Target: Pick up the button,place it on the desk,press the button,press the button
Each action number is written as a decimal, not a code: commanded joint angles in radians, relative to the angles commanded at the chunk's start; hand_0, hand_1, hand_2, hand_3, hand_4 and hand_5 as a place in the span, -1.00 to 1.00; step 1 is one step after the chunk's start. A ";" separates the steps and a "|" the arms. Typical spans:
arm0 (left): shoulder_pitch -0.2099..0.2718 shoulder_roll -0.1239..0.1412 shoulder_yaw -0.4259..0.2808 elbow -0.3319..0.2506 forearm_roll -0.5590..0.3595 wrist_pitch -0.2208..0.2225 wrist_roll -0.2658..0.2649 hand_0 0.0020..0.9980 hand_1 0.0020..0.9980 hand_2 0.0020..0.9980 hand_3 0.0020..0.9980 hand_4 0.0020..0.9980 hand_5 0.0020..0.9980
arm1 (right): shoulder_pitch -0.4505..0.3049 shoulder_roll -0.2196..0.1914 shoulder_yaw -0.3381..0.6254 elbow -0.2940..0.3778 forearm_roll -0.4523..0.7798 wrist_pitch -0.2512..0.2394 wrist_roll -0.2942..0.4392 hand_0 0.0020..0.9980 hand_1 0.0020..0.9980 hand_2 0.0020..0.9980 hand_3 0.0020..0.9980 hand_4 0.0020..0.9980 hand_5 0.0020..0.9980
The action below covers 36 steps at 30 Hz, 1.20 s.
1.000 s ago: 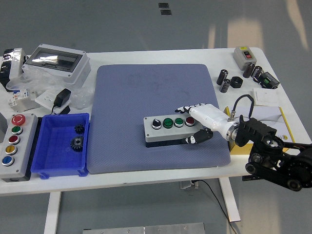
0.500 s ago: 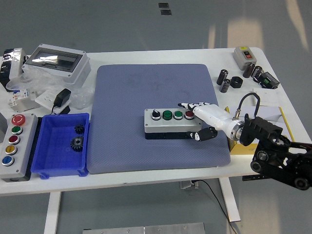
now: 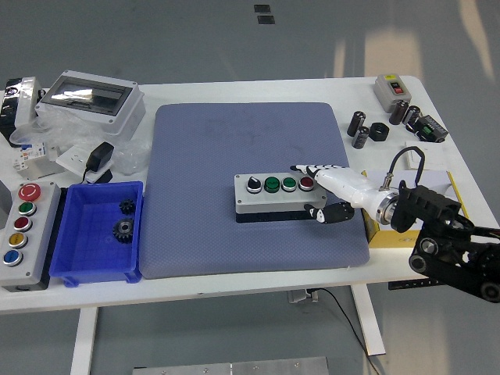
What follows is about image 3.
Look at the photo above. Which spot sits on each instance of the white table leg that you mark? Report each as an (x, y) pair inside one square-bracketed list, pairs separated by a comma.
[(83, 340), (369, 320)]

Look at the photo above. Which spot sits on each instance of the black floor plate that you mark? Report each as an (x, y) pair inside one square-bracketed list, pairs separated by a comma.
[(261, 8), (266, 19)]

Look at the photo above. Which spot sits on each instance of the grey enclosure with clear lid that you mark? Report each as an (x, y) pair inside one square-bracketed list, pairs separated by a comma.
[(125, 113)]

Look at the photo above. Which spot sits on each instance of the white wall socket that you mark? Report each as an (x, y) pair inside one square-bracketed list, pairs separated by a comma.
[(72, 158)]

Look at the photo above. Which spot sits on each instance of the aluminium plate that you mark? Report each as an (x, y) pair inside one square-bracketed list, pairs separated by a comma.
[(234, 367)]

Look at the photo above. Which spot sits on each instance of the black module with green terminal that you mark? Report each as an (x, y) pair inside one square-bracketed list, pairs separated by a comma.
[(429, 129)]

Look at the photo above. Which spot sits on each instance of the small black bevel gear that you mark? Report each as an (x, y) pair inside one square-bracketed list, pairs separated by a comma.
[(127, 206)]

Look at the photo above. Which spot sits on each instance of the grey five-button control station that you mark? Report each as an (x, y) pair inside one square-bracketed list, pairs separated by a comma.
[(39, 234)]

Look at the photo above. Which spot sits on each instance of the white circuit breaker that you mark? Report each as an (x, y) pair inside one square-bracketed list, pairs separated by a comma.
[(33, 152)]

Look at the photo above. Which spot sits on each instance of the grey metal plate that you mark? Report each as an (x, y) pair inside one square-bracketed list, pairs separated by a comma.
[(39, 170)]

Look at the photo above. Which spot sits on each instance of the large black bevel gear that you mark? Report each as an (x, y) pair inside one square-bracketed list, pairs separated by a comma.
[(123, 231)]

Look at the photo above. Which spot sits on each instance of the clear plastic bag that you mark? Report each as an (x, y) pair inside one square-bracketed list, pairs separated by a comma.
[(74, 133)]

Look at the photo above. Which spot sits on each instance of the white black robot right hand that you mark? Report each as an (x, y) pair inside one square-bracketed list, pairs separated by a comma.
[(347, 185)]

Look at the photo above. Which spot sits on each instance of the yellow white cardboard box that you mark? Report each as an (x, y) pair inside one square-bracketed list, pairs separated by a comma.
[(435, 180)]

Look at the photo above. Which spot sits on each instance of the small black plug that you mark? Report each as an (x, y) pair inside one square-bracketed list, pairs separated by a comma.
[(104, 176)]

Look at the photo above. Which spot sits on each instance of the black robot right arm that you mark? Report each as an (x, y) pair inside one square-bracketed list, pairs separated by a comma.
[(426, 203)]

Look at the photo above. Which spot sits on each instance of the blue-grey mat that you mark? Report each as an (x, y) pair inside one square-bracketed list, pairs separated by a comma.
[(187, 234)]

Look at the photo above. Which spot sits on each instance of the black table control panel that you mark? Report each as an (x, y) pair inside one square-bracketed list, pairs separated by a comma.
[(410, 284)]

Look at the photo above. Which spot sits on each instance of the grey bracket under table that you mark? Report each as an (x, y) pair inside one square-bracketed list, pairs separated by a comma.
[(298, 296)]

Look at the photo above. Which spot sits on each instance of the blue plastic bin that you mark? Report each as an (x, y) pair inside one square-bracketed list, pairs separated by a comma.
[(93, 254)]

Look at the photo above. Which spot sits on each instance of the white wall switch plate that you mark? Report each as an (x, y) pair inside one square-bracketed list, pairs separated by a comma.
[(434, 160)]

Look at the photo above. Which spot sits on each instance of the grey two-button switch box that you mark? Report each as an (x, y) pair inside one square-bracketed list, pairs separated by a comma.
[(384, 93)]

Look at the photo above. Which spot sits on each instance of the grey box at edge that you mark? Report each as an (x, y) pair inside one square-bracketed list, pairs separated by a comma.
[(4, 203)]

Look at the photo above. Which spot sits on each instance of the white black wrapped device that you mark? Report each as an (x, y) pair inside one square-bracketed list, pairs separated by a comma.
[(27, 101)]

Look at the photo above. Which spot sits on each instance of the grey four-button control box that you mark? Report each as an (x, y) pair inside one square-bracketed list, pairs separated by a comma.
[(273, 201)]

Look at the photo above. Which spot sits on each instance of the black power adapter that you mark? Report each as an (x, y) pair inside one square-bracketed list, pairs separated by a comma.
[(99, 154)]

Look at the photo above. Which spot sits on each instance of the black hex nut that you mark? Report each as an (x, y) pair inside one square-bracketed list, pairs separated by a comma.
[(379, 131)]

